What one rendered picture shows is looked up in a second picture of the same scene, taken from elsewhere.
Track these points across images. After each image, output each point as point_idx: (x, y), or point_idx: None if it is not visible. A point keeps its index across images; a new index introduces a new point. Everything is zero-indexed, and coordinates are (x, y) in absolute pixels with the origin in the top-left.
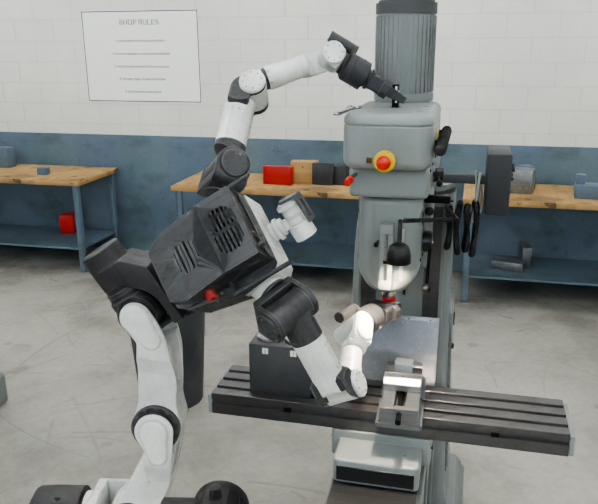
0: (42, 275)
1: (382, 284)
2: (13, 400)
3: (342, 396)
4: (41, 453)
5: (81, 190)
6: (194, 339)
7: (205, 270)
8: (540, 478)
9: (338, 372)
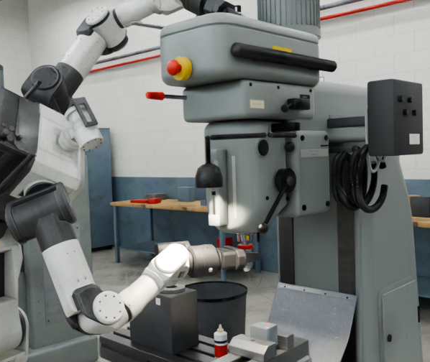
0: (193, 281)
1: (211, 219)
2: (102, 360)
3: (88, 319)
4: None
5: None
6: (227, 327)
7: None
8: None
9: (78, 287)
